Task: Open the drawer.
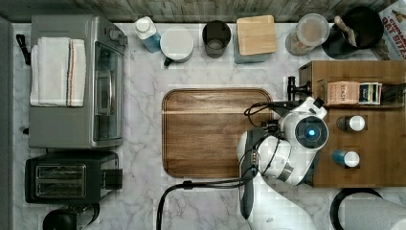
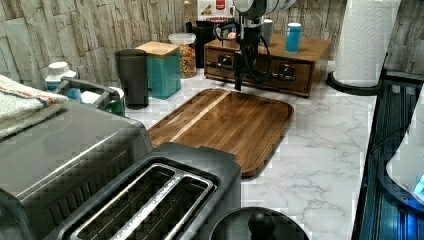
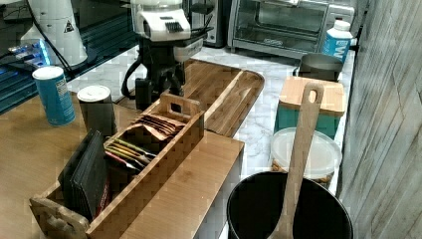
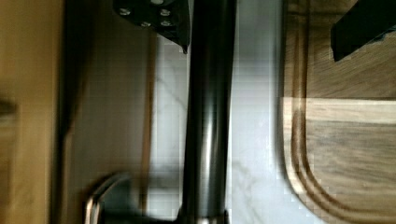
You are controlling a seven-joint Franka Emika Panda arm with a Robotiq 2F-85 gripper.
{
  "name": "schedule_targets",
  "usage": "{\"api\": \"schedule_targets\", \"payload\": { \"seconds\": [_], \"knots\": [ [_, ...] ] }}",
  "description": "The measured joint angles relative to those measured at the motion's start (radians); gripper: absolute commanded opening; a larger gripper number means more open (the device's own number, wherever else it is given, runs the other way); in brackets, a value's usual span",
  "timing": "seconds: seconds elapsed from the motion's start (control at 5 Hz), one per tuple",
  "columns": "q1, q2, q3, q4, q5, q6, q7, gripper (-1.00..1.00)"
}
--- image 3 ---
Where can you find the wooden spatula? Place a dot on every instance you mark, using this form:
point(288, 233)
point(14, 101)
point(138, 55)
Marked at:
point(298, 159)

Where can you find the wooden caddy organizer box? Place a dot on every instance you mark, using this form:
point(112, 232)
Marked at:
point(127, 191)

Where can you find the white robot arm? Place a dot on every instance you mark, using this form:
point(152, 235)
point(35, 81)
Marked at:
point(166, 40)

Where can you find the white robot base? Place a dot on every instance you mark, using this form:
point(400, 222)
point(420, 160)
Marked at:
point(54, 22)

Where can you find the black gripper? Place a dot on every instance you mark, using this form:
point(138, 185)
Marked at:
point(163, 73)

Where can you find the blue white bottle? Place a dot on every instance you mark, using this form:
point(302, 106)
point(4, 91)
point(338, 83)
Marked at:
point(337, 40)

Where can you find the wooden cutting board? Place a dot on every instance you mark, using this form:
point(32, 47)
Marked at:
point(216, 98)

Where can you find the clear plastic container with lid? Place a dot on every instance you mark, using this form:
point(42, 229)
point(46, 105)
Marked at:
point(324, 156)

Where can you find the brown tea bag packets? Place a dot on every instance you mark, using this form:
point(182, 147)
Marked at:
point(160, 127)

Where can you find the black utensil holder pot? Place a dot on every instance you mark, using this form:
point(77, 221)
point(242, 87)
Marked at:
point(255, 205)

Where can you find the blue cylindrical can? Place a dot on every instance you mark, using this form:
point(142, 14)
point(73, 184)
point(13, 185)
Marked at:
point(54, 94)

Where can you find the silver toaster oven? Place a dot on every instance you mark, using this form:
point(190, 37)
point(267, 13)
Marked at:
point(288, 28)

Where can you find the teal canister with wooden lid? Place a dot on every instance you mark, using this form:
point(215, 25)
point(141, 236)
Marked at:
point(332, 106)

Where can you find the black coffee machine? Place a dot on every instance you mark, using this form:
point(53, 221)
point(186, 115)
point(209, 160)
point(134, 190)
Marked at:
point(210, 13)

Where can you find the grey metal pot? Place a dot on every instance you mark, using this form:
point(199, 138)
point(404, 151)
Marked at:
point(319, 66)

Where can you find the black packets stack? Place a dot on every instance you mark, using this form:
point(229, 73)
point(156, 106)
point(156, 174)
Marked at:
point(83, 179)

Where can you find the dark cylindrical can white lid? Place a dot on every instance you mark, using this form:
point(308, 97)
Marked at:
point(97, 109)

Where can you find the colourful tea bag packets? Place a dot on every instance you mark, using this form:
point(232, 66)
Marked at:
point(129, 154)

